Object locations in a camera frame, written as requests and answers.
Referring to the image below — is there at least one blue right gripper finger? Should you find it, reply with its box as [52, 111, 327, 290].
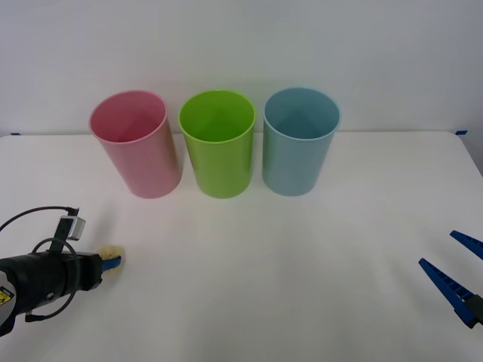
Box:
[418, 257, 483, 330]
[449, 229, 483, 262]

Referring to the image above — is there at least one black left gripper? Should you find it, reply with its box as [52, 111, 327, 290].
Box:
[56, 251, 123, 299]

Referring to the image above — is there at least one pale yellow ball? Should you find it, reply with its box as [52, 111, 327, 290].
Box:
[96, 244, 125, 281]

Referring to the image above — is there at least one pink plastic bin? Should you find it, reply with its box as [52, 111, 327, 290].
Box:
[88, 89, 185, 200]

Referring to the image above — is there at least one green plastic bin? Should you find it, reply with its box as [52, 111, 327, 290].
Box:
[177, 88, 257, 200]

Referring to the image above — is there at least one pale blue plastic bin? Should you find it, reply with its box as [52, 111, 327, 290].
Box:
[262, 87, 342, 198]

